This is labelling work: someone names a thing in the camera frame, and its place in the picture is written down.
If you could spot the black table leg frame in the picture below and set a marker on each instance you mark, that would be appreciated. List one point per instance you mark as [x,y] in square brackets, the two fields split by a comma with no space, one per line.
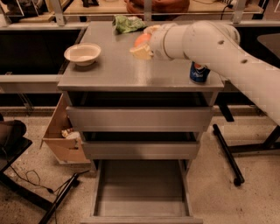
[271,143]

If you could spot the grey top drawer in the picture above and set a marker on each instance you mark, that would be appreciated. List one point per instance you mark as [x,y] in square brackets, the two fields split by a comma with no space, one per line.
[140,119]

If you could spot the white ceramic bowl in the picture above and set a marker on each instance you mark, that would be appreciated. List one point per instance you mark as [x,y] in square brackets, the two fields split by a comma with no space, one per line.
[83,54]

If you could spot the grey drawer cabinet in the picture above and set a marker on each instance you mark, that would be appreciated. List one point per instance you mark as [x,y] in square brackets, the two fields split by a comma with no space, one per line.
[117,79]

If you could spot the grey bottom drawer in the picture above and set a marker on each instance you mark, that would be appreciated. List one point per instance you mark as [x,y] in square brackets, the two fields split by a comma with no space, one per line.
[141,192]

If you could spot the orange fruit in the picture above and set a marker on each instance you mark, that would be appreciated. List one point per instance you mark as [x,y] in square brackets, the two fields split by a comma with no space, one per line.
[145,37]

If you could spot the cardboard box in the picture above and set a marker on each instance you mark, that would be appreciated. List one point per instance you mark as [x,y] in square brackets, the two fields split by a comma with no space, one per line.
[66,151]

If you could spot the grey drawer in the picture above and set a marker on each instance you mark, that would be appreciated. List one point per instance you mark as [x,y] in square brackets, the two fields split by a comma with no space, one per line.
[140,145]
[141,192]
[140,119]

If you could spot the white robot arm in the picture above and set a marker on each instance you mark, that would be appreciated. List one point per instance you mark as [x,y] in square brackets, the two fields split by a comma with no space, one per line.
[215,47]

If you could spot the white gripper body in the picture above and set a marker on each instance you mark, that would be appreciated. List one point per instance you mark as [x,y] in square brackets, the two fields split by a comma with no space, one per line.
[157,41]

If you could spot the brown bag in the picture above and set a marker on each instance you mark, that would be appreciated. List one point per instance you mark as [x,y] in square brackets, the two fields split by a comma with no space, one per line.
[161,9]

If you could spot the green chip bag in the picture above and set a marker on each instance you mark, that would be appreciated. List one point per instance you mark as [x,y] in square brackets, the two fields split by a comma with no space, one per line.
[124,24]

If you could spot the grey middle drawer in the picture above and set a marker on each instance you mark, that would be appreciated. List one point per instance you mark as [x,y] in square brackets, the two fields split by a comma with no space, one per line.
[140,145]

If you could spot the crumpled paper in box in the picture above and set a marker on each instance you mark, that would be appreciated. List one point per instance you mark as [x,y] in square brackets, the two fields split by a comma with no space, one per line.
[70,134]

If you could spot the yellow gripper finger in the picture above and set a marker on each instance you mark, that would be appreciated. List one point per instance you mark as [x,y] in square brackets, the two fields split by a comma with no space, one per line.
[142,52]
[151,29]

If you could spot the blue Pepsi can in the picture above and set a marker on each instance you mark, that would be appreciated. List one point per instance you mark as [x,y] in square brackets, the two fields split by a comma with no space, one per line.
[198,73]

